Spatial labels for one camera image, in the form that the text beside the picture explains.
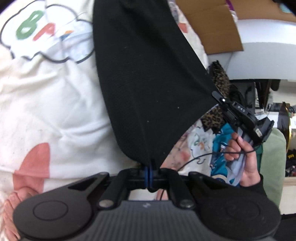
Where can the person's right hand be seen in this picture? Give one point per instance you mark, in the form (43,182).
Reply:
(251,166)

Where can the leopard print cloth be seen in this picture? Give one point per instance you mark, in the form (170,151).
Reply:
(219,76)

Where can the black clothes pile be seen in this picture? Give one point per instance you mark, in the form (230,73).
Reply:
(235,92)

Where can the flat cardboard sheet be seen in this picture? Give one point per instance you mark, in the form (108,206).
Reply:
(212,27)

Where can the purple detergent pouch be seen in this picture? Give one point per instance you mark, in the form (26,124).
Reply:
(231,7)

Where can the light green cloth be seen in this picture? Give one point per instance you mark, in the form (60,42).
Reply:
(274,162)

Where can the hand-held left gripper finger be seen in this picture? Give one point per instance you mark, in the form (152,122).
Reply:
(150,178)
(146,178)

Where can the upright cardboard panel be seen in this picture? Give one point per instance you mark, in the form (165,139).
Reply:
(266,12)

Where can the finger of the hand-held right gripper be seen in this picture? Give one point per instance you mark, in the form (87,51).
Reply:
(223,100)

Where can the person's right forearm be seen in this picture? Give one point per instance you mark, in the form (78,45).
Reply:
(261,192)

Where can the teal printed cloth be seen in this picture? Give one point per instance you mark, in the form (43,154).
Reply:
(219,143)

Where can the cream bear print bedsheet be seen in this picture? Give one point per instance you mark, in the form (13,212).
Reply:
(46,97)

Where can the black knit garment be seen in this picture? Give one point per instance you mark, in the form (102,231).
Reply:
(143,81)

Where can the person's bare foot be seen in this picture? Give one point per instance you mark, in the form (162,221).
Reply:
(16,204)

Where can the gold rimmed mirror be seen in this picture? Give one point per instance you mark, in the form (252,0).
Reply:
(283,120)

